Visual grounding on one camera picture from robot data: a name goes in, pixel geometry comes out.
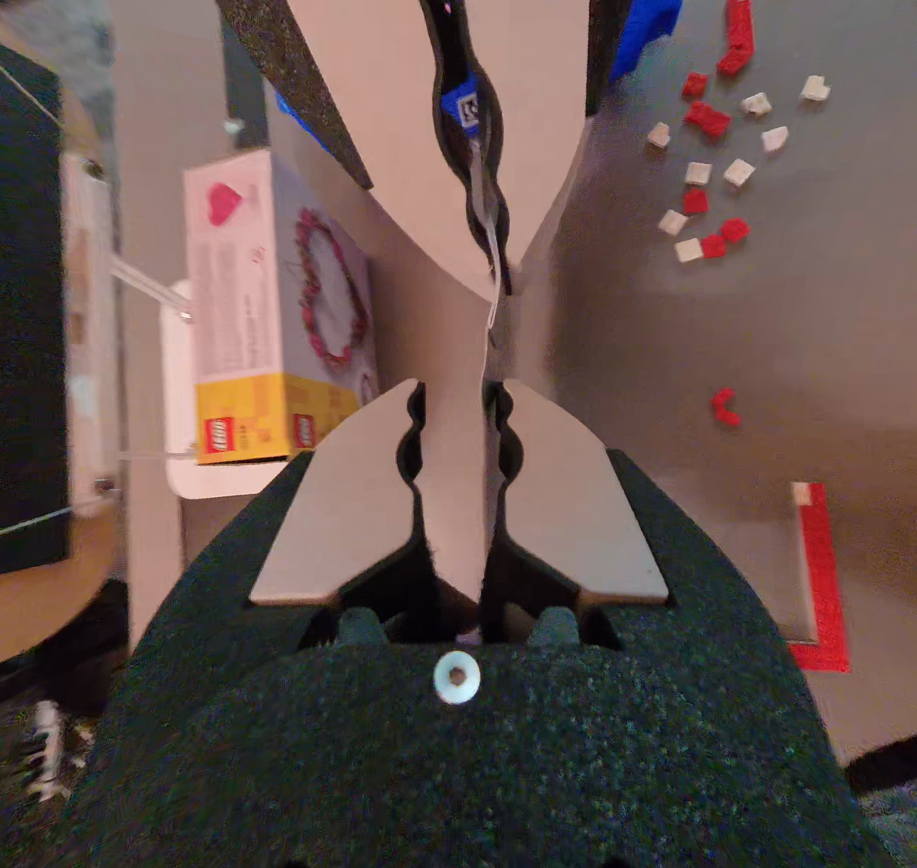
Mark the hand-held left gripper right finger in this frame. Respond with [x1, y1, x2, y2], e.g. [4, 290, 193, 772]
[489, 380, 670, 607]

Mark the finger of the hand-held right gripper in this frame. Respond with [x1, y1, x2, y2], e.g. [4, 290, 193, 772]
[278, 0, 511, 297]
[464, 0, 593, 294]

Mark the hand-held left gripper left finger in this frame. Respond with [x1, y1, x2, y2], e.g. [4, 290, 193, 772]
[248, 380, 427, 607]

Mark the blue divided plastic bin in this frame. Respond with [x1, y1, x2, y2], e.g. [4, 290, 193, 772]
[274, 0, 689, 156]

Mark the lego instruction booklet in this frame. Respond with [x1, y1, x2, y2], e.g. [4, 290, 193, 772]
[369, 145, 504, 597]

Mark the long red lego plate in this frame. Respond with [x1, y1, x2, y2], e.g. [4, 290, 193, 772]
[797, 483, 851, 672]

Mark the curved red lego piece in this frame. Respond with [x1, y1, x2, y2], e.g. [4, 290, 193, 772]
[716, 0, 757, 78]

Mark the yellow white lego box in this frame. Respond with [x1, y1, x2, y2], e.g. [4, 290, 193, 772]
[182, 148, 381, 466]

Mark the bent plywood black chair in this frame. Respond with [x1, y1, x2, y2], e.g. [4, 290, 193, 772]
[0, 41, 295, 661]

